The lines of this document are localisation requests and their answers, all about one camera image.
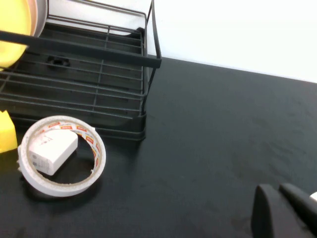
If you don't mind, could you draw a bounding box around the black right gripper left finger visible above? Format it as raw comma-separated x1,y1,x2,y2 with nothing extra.
251,184,313,238

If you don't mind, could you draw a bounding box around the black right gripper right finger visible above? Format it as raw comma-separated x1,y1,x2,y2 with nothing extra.
279,182,317,238

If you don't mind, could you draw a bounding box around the grey plate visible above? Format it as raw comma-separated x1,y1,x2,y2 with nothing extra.
34,0,48,38

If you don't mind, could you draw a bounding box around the pink plate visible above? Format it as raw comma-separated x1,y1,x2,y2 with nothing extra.
26,0,40,37

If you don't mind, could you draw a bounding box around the yellow plate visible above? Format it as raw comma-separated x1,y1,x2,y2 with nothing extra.
0,0,34,71

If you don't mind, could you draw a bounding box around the white tape roll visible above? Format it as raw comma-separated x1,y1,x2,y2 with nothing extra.
17,115,107,198

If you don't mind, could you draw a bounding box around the white power adapter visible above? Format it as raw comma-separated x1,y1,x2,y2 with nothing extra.
26,129,79,177

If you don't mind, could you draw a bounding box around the black plastic drip tray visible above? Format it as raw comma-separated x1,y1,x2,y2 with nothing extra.
0,21,147,140

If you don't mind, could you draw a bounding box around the yellow foam cube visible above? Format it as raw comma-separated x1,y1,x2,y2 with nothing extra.
0,110,18,154

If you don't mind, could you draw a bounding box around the black wire dish rack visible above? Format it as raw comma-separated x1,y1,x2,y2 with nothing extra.
0,0,162,142

